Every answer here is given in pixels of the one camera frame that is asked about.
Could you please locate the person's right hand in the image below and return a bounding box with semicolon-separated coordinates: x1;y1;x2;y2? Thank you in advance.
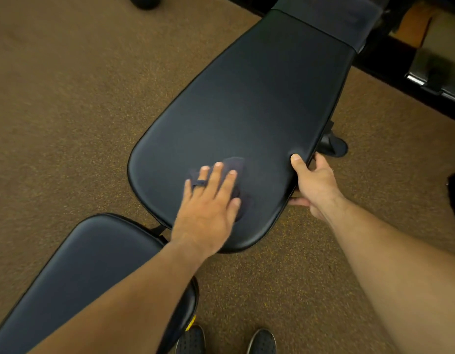
288;151;348;224

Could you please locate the person's left hand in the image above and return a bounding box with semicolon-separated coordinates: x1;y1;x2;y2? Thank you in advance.
170;162;242;259

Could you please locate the dark grey cleaning cloth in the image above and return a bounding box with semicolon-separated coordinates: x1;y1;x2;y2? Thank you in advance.
187;156;256;222

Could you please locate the black padded workout bench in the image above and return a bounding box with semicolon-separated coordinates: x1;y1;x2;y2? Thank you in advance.
0;0;392;354

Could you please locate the person's right forearm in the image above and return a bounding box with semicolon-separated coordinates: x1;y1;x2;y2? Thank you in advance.
327;201;455;354

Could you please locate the person's left forearm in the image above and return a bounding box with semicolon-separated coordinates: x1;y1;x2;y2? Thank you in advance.
28;241;210;354

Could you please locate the black shoe white sole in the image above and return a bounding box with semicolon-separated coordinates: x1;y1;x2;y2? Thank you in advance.
175;325;206;354
246;329;277;354

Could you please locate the black storage shelf rack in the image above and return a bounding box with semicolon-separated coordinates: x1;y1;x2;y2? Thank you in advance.
220;0;455;125

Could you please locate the orange block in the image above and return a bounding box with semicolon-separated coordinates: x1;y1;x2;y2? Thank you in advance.
391;1;434;48

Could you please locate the beige panel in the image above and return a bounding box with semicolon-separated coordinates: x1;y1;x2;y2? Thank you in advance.
423;12;455;58

